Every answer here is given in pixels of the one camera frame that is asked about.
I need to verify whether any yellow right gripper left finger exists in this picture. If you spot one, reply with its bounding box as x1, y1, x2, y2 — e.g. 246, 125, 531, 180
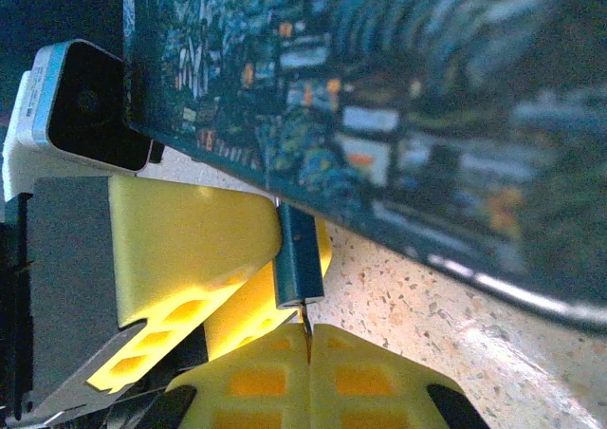
121, 325, 310, 429

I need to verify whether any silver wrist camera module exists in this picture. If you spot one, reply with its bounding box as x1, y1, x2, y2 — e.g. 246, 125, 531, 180
1, 69, 143, 203

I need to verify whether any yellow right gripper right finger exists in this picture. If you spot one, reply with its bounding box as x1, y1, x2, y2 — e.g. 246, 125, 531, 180
308, 323, 490, 429

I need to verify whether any small metal key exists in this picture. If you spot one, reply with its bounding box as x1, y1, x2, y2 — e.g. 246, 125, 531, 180
297, 300, 316, 366

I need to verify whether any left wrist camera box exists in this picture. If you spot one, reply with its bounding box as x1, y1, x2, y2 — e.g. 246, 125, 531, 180
29, 38, 166, 175

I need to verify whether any small teal padlock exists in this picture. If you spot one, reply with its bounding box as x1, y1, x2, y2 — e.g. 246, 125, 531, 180
272, 202, 327, 312

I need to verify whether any starry night print box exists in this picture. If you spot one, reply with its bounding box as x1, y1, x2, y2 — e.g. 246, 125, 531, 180
121, 0, 607, 334

